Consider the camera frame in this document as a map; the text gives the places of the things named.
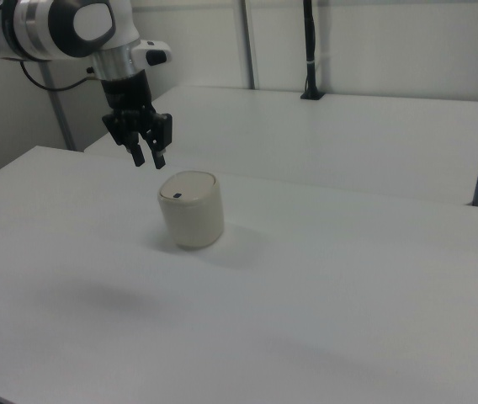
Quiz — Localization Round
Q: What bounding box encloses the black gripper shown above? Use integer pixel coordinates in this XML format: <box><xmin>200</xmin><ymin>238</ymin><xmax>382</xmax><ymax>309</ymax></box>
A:
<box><xmin>101</xmin><ymin>70</ymin><xmax>175</xmax><ymax>171</ymax></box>

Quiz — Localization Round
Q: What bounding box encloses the beige trash bin lid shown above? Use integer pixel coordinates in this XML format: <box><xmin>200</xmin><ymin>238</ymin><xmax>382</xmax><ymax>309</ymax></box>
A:
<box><xmin>158</xmin><ymin>170</ymin><xmax>217</xmax><ymax>206</ymax></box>

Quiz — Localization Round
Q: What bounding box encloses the beige round trash bin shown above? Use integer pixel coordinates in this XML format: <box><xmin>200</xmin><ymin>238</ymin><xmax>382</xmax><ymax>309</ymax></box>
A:
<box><xmin>157</xmin><ymin>170</ymin><xmax>226</xmax><ymax>251</ymax></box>

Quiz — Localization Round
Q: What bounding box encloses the white side table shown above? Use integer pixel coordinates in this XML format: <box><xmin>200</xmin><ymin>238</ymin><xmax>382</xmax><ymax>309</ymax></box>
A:
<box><xmin>83</xmin><ymin>85</ymin><xmax>478</xmax><ymax>207</ymax></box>

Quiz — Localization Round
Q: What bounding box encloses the black pole with clamp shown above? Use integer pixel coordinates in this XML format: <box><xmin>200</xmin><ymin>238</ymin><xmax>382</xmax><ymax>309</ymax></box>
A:
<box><xmin>300</xmin><ymin>0</ymin><xmax>326</xmax><ymax>101</ymax></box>

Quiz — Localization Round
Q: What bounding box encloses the grey metal frame post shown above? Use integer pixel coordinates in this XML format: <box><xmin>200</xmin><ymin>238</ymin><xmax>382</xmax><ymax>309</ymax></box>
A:
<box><xmin>39</xmin><ymin>61</ymin><xmax>76</xmax><ymax>152</ymax></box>

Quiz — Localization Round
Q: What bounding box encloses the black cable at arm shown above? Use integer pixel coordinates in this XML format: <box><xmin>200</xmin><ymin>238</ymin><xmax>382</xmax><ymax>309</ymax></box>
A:
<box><xmin>19</xmin><ymin>61</ymin><xmax>98</xmax><ymax>92</ymax></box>

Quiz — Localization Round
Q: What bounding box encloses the white wall panel profile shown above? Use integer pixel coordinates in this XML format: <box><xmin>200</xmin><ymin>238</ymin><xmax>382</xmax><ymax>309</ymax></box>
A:
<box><xmin>237</xmin><ymin>0</ymin><xmax>262</xmax><ymax>90</ymax></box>

